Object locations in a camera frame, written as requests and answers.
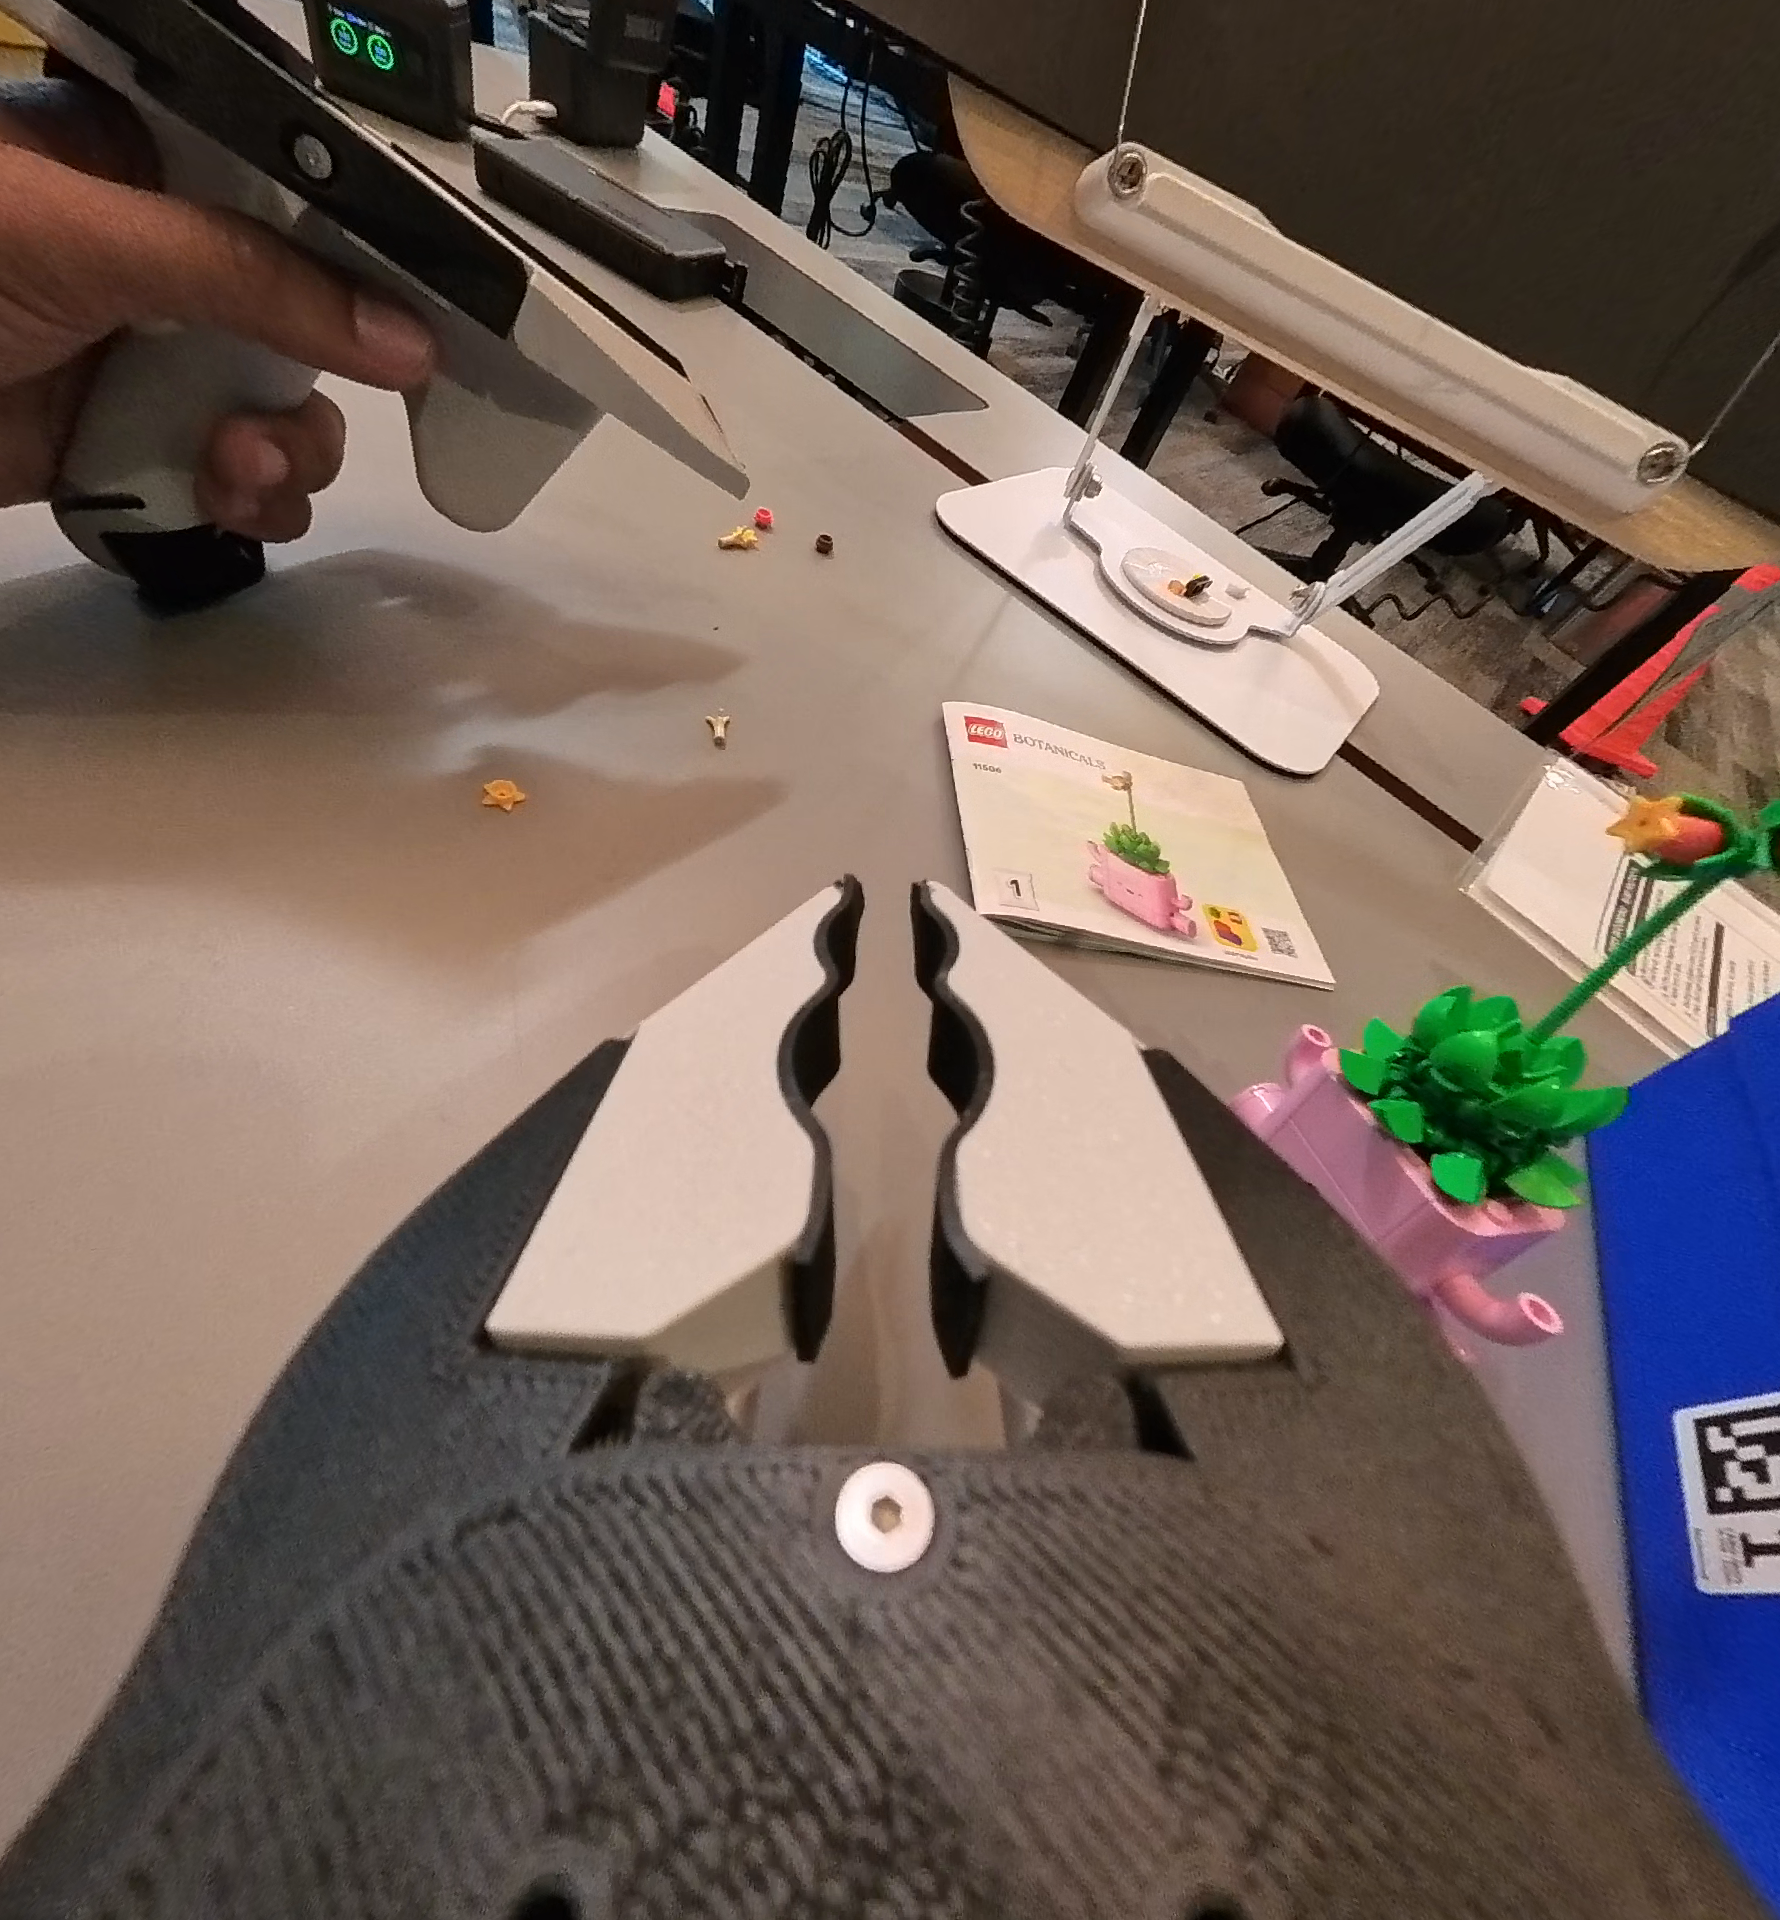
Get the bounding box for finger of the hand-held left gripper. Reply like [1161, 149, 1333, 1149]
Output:
[292, 207, 605, 536]
[512, 275, 755, 500]

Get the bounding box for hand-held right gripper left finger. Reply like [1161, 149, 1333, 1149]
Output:
[485, 879, 866, 1371]

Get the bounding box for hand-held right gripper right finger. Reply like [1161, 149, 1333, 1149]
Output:
[913, 880, 1286, 1383]

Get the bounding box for pink toy brick pot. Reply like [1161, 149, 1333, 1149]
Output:
[1232, 1023, 1570, 1350]

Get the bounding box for toy brick instruction booklet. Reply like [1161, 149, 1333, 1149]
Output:
[940, 701, 1338, 993]

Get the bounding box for green toy brick plant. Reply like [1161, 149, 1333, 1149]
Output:
[1338, 738, 1780, 1209]

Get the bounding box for person's left hand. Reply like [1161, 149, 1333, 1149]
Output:
[0, 82, 436, 545]

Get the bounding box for black charging case green lights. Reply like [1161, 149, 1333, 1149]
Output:
[302, 0, 475, 144]

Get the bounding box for black power bank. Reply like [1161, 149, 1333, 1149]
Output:
[473, 135, 750, 304]

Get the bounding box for black charger dock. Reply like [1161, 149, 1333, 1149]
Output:
[527, 0, 683, 149]

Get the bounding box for black office chair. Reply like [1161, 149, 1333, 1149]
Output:
[1234, 390, 1526, 606]
[887, 149, 1060, 359]

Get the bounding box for white book stand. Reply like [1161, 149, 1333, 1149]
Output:
[934, 142, 1693, 780]

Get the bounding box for printed paper in acrylic holder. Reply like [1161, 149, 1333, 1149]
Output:
[1459, 756, 1780, 1061]

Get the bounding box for blue plastic bin white label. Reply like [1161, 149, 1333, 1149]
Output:
[1587, 952, 1780, 1920]

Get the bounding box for orange traffic cone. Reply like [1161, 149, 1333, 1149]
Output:
[1556, 562, 1780, 782]

